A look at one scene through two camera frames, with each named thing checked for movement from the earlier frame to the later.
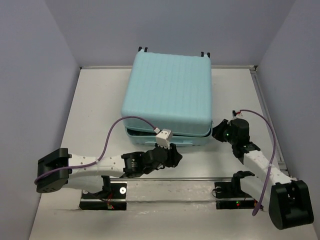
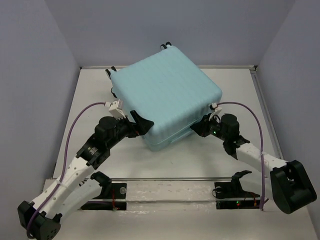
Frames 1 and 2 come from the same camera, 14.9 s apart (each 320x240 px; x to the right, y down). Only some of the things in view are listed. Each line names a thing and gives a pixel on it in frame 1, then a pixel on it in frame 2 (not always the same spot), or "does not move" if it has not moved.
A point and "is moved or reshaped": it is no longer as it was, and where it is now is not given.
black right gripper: (216, 130) → (201, 127)
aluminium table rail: (270, 124) does not move
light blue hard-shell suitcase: (171, 91) is moved or reshaped
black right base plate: (231, 195) does not move
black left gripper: (173, 156) → (141, 127)
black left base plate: (112, 196) does not move
